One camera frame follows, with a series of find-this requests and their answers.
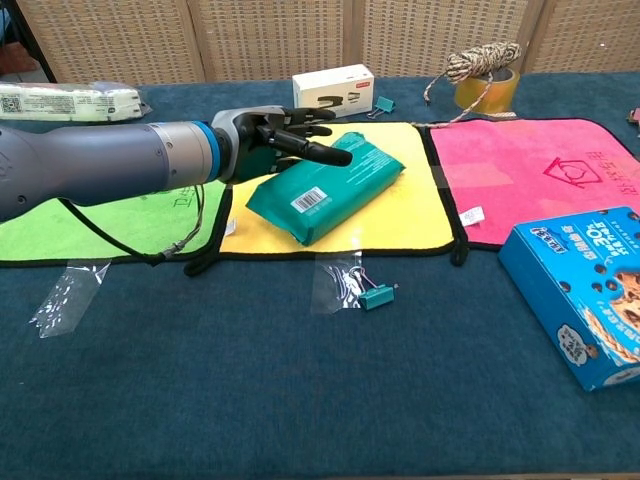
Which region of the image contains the teal tissue pack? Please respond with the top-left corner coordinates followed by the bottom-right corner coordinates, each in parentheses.
top-left (244, 131), bottom-right (407, 247)

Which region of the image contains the yellow tape roll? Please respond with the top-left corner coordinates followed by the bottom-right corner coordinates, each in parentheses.
top-left (453, 67), bottom-right (521, 114)

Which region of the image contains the white stapler box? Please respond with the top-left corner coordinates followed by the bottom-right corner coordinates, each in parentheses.
top-left (292, 63), bottom-right (376, 125)

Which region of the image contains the pink cloth mat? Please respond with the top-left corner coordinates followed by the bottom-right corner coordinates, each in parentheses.
top-left (424, 117), bottom-right (640, 267)

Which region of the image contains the white tissue pack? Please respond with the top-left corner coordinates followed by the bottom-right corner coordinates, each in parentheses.
top-left (0, 81), bottom-right (153, 123)

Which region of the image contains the black stand pole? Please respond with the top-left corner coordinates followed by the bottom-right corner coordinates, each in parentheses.
top-left (0, 0), bottom-right (57, 84)

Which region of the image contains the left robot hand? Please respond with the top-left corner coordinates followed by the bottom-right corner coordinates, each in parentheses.
top-left (210, 104), bottom-right (354, 184)

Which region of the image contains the yellow cloth mat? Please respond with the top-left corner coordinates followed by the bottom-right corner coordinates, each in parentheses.
top-left (183, 121), bottom-right (457, 278)

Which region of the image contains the blue felt table cover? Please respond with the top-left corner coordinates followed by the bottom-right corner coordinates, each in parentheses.
top-left (0, 72), bottom-right (640, 476)

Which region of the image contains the blue cookie box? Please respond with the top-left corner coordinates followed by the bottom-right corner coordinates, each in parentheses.
top-left (497, 206), bottom-right (640, 393)

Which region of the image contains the green cloth mat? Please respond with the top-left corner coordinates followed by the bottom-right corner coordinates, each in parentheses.
top-left (0, 178), bottom-right (234, 268)

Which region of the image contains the clear bag of clips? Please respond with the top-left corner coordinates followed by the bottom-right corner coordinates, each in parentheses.
top-left (309, 249), bottom-right (364, 316)

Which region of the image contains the teal binder clip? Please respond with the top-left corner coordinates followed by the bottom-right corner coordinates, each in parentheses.
top-left (366, 96), bottom-right (396, 120)
top-left (348, 264), bottom-right (400, 312)

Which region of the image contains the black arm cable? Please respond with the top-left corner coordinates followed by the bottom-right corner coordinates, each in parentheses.
top-left (57, 183), bottom-right (206, 267)

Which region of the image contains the braided rope bundle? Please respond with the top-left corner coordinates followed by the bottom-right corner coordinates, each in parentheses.
top-left (412, 42), bottom-right (523, 129)

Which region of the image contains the wicker folding screen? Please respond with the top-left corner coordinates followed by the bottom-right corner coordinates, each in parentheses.
top-left (14, 0), bottom-right (640, 85)

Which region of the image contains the clear plastic bag left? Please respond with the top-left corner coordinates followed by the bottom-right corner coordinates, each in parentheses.
top-left (28, 260), bottom-right (112, 340)

